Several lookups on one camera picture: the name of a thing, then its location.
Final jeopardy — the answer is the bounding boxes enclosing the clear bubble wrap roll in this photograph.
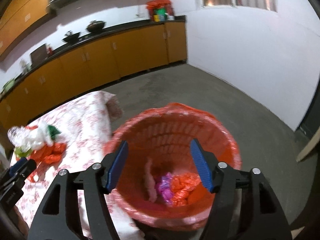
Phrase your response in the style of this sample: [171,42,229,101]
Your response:
[7,126,28,147]

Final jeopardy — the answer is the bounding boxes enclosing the green plastic wrapper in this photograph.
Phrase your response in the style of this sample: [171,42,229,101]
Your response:
[47,125,61,140]

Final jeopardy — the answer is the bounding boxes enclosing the pink trash piece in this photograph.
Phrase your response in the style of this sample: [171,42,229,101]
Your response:
[144,157,157,203]

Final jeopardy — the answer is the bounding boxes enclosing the red plastic trash basket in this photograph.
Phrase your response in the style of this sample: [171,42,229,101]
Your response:
[103,102,242,231]

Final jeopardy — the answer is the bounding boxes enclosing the lower wooden kitchen cabinets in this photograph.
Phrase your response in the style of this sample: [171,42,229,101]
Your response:
[1,16,187,129]

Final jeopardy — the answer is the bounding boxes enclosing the white plastic bag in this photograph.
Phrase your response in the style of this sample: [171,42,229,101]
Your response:
[20,121,54,151]

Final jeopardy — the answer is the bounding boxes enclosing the small red plastic bag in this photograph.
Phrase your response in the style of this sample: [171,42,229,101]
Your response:
[170,172,201,207]

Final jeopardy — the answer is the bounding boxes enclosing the floral white red tablecloth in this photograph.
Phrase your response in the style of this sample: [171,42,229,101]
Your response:
[11,90,146,240]

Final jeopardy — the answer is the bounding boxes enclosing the green enamel pot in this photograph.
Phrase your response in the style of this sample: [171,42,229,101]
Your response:
[3,79,15,93]

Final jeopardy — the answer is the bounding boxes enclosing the purple plastic wrapper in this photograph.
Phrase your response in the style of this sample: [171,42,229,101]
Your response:
[155,172,174,205]

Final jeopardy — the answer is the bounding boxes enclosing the clear jars on counter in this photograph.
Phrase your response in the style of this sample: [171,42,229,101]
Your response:
[20,59,31,75]

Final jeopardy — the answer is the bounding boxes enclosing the dark cutting board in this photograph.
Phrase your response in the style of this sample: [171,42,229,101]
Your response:
[30,44,48,68]

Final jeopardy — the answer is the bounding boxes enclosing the black wok left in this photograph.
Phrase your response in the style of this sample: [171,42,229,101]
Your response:
[62,31,80,44]

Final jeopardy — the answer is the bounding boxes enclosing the black wok with lid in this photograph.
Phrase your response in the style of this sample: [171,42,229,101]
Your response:
[86,20,106,33]

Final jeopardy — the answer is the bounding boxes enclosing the upper wooden cabinets left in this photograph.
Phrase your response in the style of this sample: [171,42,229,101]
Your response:
[1,0,56,60]

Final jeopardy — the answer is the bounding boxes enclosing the red bag with containers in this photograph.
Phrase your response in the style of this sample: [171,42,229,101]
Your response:
[146,0,174,22]

